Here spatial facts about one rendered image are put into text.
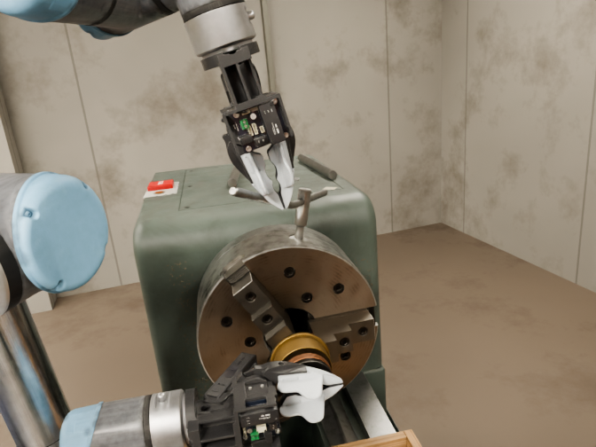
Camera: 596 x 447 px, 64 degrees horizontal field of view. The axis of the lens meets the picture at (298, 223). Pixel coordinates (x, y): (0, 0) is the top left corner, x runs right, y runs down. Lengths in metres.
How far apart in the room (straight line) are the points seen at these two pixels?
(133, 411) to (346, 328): 0.34
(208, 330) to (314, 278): 0.19
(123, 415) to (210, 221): 0.41
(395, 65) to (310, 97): 0.79
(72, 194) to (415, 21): 4.07
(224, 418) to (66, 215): 0.32
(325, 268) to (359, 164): 3.47
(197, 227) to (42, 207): 0.48
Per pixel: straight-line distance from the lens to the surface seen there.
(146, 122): 3.80
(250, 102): 0.57
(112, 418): 0.68
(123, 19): 0.61
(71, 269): 0.52
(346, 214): 0.96
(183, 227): 0.94
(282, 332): 0.74
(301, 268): 0.79
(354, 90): 4.16
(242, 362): 0.75
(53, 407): 0.76
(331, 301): 0.83
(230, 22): 0.58
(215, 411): 0.68
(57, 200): 0.50
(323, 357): 0.72
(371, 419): 0.99
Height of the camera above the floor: 1.51
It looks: 18 degrees down
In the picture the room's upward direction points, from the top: 5 degrees counter-clockwise
